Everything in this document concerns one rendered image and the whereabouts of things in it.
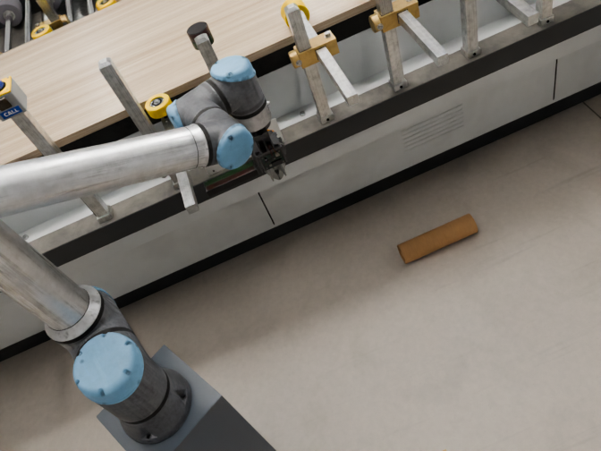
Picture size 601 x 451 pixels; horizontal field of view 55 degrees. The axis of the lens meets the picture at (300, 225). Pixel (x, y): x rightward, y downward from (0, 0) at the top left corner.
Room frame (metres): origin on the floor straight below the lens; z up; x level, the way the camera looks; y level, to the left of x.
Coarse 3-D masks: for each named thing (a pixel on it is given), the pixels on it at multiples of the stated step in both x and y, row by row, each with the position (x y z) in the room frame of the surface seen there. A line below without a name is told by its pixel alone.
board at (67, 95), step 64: (128, 0) 2.28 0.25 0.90; (192, 0) 2.07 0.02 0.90; (256, 0) 1.88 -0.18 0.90; (320, 0) 1.71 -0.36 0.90; (0, 64) 2.23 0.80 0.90; (64, 64) 2.02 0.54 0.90; (128, 64) 1.84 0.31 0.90; (192, 64) 1.67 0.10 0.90; (0, 128) 1.80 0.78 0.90; (64, 128) 1.64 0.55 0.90
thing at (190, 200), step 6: (162, 120) 1.55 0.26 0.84; (168, 120) 1.54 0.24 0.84; (168, 126) 1.51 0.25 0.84; (180, 174) 1.27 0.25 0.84; (186, 174) 1.26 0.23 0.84; (180, 180) 1.25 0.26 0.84; (186, 180) 1.24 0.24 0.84; (180, 186) 1.23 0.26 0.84; (186, 186) 1.22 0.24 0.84; (192, 186) 1.24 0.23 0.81; (186, 192) 1.19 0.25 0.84; (192, 192) 1.19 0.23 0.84; (186, 198) 1.17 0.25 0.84; (192, 198) 1.16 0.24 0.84; (186, 204) 1.15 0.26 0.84; (192, 204) 1.14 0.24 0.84; (192, 210) 1.14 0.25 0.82; (198, 210) 1.14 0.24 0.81
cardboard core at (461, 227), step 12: (468, 216) 1.28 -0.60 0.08; (444, 228) 1.27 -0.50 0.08; (456, 228) 1.25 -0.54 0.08; (468, 228) 1.23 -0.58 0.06; (420, 240) 1.26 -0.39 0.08; (432, 240) 1.24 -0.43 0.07; (444, 240) 1.23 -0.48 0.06; (456, 240) 1.23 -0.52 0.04; (408, 252) 1.24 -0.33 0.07; (420, 252) 1.23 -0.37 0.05
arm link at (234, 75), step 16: (224, 64) 1.13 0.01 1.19; (240, 64) 1.11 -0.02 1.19; (224, 80) 1.08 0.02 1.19; (240, 80) 1.08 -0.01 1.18; (256, 80) 1.10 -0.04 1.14; (224, 96) 1.07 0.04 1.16; (240, 96) 1.07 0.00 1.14; (256, 96) 1.09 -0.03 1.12; (240, 112) 1.08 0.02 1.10; (256, 112) 1.08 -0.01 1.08
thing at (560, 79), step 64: (448, 0) 1.61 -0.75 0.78; (256, 64) 1.61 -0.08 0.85; (320, 64) 1.61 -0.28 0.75; (384, 64) 1.61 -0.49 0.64; (576, 64) 1.60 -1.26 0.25; (128, 128) 1.61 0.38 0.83; (448, 128) 1.60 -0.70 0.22; (512, 128) 1.63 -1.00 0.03; (320, 192) 1.61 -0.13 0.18; (128, 256) 1.61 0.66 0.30; (192, 256) 1.61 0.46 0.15; (0, 320) 1.61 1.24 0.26
